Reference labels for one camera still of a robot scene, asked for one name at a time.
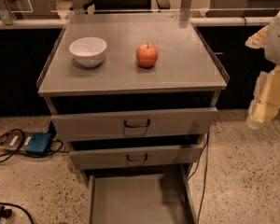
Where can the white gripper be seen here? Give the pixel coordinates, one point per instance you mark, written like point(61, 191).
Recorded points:
point(278, 41)

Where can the red apple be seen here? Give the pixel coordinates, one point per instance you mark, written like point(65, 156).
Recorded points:
point(147, 55)

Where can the grey top drawer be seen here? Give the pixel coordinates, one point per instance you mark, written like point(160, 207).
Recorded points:
point(130, 124)

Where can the grey drawer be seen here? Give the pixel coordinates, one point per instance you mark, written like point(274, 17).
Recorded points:
point(160, 198)
point(130, 124)
point(108, 154)

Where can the grey middle drawer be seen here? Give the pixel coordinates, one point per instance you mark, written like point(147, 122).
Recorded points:
point(108, 154)

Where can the grey metal drawer cabinet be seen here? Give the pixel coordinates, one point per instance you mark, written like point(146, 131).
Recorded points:
point(186, 74)

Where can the grey bottom drawer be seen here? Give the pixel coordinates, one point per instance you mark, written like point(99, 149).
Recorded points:
point(160, 198)

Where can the white ceramic bowl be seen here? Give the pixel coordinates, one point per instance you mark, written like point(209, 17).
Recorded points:
point(88, 51)

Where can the blue box on floor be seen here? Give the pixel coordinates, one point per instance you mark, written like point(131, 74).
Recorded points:
point(37, 144)

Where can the clear acrylic barrier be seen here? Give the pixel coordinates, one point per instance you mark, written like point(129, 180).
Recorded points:
point(201, 12)

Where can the grey flat device on floor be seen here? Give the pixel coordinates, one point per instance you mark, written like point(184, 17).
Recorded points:
point(16, 140)

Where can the black device bottom left corner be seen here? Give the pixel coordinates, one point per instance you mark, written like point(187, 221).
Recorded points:
point(5, 213)

